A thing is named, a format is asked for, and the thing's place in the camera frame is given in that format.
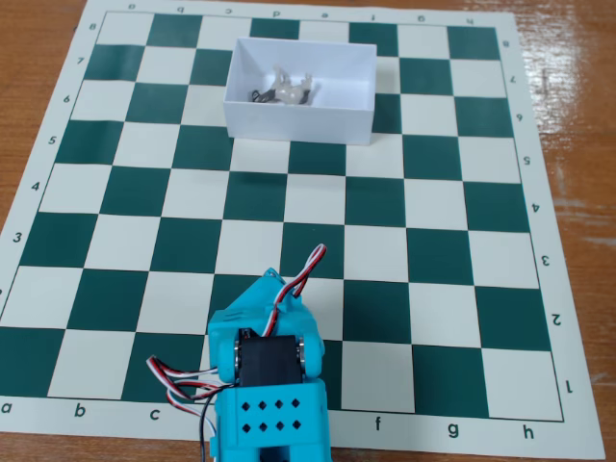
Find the white rectangular open box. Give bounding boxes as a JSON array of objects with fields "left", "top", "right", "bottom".
[{"left": 221, "top": 37, "right": 378, "bottom": 146}]

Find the green and cream chessboard mat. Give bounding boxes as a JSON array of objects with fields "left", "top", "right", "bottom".
[{"left": 0, "top": 0, "right": 608, "bottom": 461}]

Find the red white black servo cable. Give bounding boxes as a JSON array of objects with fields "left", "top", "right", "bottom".
[
  {"left": 262, "top": 244, "right": 329, "bottom": 339},
  {"left": 165, "top": 382, "right": 225, "bottom": 462},
  {"left": 145, "top": 354, "right": 223, "bottom": 387}
]

